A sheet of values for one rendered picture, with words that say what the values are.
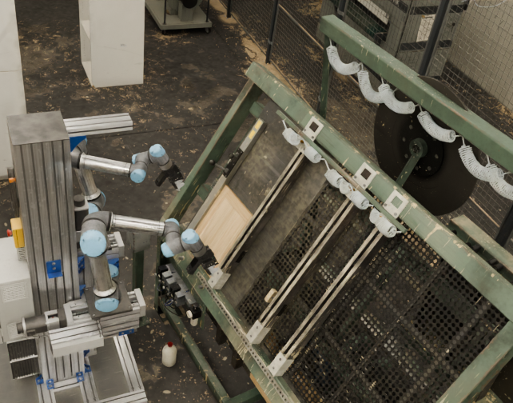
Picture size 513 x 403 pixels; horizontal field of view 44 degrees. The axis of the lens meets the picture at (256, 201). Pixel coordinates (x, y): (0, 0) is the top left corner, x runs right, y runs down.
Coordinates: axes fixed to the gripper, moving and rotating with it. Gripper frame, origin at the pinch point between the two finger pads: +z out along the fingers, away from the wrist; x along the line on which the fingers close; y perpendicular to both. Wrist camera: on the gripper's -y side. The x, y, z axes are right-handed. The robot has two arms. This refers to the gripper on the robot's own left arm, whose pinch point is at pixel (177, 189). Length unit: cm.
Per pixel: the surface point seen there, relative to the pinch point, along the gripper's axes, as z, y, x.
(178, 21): 175, 71, 478
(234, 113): -5, 52, 31
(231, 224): 28.4, 18.0, -19.2
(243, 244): 25, 19, -41
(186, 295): 55, -28, -30
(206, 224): 34.0, 3.9, -3.8
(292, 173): -2, 62, -36
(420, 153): 13, 130, -55
